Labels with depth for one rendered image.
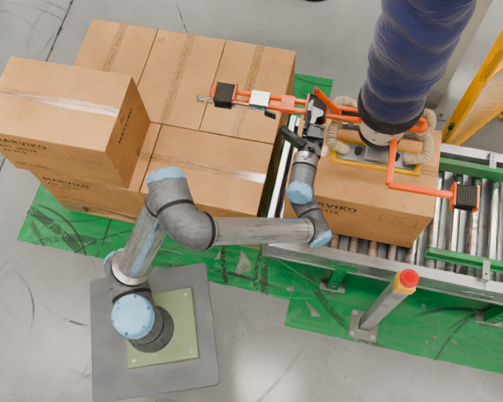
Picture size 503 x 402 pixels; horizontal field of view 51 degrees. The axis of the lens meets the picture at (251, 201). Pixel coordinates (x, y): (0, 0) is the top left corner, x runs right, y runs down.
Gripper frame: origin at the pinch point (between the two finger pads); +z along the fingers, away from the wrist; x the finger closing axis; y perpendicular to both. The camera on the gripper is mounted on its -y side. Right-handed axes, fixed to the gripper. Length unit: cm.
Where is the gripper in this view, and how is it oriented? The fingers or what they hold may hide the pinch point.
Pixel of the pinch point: (309, 108)
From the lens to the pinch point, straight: 200.5
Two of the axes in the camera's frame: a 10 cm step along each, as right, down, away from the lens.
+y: 9.8, 1.7, -1.1
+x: -0.4, -3.8, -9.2
